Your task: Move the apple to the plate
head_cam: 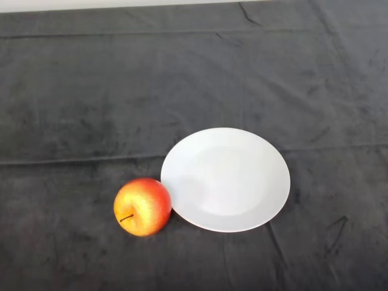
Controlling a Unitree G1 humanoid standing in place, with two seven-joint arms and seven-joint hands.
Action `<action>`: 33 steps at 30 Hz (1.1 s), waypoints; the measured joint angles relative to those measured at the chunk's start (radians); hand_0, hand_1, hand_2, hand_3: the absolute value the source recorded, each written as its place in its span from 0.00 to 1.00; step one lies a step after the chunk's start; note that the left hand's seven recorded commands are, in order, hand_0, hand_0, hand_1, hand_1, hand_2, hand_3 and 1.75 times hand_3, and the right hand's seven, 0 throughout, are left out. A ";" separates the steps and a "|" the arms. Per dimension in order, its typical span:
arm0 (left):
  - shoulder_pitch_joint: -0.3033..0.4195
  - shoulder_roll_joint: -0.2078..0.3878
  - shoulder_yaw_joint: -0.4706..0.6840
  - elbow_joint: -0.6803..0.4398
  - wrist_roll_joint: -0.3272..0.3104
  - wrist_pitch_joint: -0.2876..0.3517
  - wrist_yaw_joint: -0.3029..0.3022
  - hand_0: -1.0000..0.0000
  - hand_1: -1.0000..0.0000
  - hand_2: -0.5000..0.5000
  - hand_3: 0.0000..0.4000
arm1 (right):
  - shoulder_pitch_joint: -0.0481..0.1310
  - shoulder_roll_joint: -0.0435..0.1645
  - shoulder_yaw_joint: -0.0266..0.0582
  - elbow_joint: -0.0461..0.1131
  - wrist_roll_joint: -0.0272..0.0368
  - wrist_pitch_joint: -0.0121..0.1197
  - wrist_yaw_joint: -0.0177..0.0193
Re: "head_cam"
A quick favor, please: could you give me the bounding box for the white round plate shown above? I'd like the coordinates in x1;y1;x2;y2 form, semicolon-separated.
160;127;291;233

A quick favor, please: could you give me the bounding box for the red yellow apple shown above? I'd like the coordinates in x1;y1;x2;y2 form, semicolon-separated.
113;178;172;237

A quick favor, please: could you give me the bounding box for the black velvet cloth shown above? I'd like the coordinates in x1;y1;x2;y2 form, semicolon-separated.
0;0;388;291

